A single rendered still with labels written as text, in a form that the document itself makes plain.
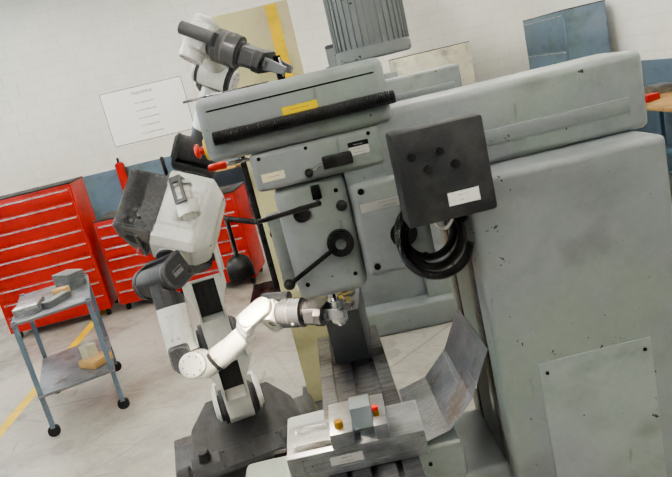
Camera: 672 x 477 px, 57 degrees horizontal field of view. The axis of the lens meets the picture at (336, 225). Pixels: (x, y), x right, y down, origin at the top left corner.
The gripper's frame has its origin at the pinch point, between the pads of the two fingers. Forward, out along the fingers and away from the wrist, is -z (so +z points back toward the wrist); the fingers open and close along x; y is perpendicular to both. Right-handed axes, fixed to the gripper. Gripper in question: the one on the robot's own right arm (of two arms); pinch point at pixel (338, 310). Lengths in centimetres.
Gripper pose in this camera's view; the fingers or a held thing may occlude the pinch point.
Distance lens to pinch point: 177.4
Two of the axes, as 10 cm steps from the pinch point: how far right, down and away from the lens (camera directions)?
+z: -9.1, 1.0, 4.0
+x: 3.5, -3.0, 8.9
